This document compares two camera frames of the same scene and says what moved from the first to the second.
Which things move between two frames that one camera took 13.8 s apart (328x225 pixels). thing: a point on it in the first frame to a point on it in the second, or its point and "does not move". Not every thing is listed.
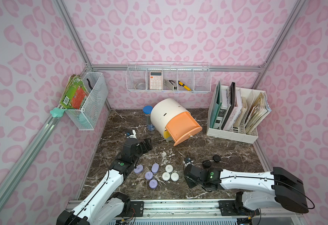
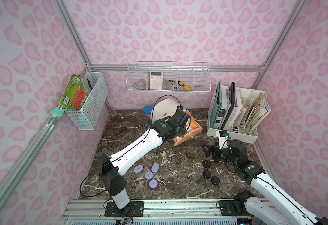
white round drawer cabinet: [163, 110] does not move
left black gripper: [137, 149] to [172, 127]
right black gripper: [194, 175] to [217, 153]
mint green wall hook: [56, 112] does not move
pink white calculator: [155, 80] does not move
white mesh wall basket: [87, 118] does not move
